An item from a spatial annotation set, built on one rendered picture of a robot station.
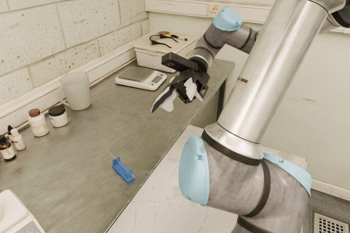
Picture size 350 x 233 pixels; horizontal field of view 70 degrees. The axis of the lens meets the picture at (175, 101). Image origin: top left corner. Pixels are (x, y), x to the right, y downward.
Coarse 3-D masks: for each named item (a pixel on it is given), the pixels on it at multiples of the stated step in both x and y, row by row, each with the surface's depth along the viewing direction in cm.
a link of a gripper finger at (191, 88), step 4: (188, 80) 68; (184, 84) 68; (188, 84) 66; (192, 84) 64; (188, 88) 64; (192, 88) 63; (188, 92) 63; (192, 92) 63; (196, 92) 66; (188, 96) 62; (192, 96) 62; (196, 96) 65; (200, 96) 67
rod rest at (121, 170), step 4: (112, 160) 88; (112, 164) 89; (116, 164) 89; (116, 168) 88; (120, 168) 88; (120, 172) 86; (124, 172) 86; (128, 172) 83; (132, 172) 84; (124, 176) 85; (128, 176) 84; (132, 176) 85; (128, 180) 83
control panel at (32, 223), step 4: (32, 220) 65; (28, 224) 64; (32, 224) 64; (20, 228) 63; (24, 228) 63; (28, 228) 64; (32, 228) 64; (36, 228) 64; (16, 232) 62; (20, 232) 63; (24, 232) 63; (28, 232) 63; (32, 232) 63; (36, 232) 64; (40, 232) 64
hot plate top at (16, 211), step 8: (8, 192) 70; (0, 200) 67; (8, 200) 67; (16, 200) 67; (0, 208) 65; (8, 208) 65; (16, 208) 65; (24, 208) 65; (8, 216) 63; (16, 216) 63; (24, 216) 64; (0, 224) 62; (8, 224) 62; (0, 232) 60
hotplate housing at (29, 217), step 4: (16, 196) 71; (28, 212) 67; (28, 216) 65; (32, 216) 66; (20, 220) 65; (24, 220) 65; (28, 220) 65; (16, 224) 64; (20, 224) 64; (24, 224) 64; (36, 224) 65; (8, 228) 63; (12, 228) 63; (16, 228) 63; (40, 228) 65; (4, 232) 62; (8, 232) 62; (12, 232) 62; (44, 232) 65
